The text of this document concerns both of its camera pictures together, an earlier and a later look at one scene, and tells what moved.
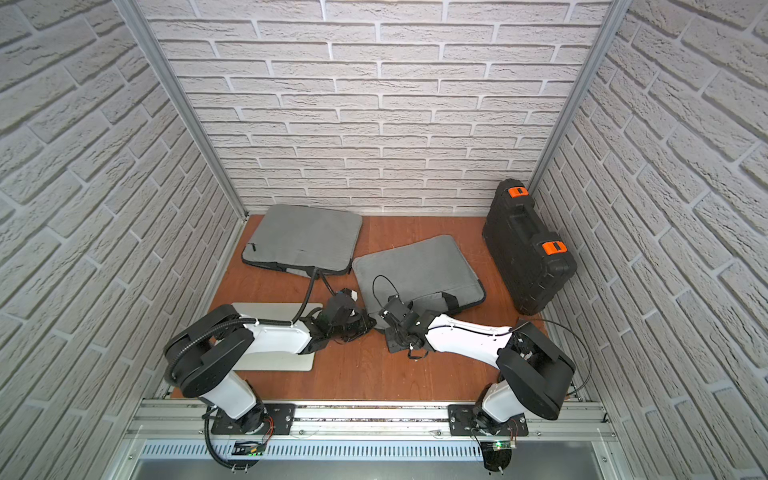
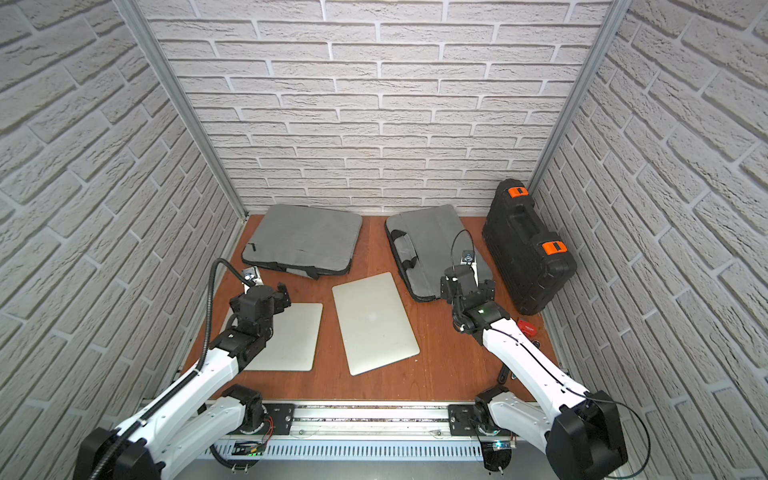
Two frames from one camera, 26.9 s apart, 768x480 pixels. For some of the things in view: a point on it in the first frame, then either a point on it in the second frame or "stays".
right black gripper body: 395,341 to 488,295
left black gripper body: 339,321 to 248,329
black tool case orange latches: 529,260 stays
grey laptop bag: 434,274 to 423,244
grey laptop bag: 299,239 stays
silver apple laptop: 276,361 stays
